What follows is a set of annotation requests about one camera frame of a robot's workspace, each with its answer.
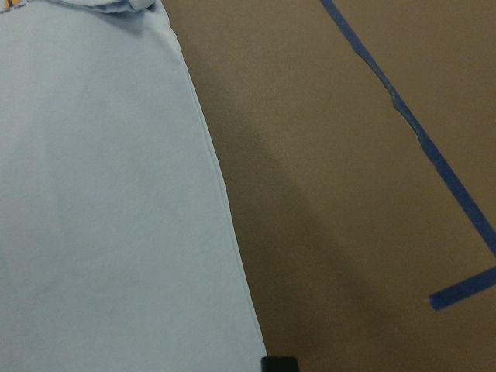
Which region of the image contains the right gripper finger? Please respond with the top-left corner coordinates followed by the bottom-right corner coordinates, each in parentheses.
top-left (260, 356), bottom-right (298, 372)

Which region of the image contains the light blue t-shirt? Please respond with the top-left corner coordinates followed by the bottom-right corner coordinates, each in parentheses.
top-left (1, 1), bottom-right (266, 371)

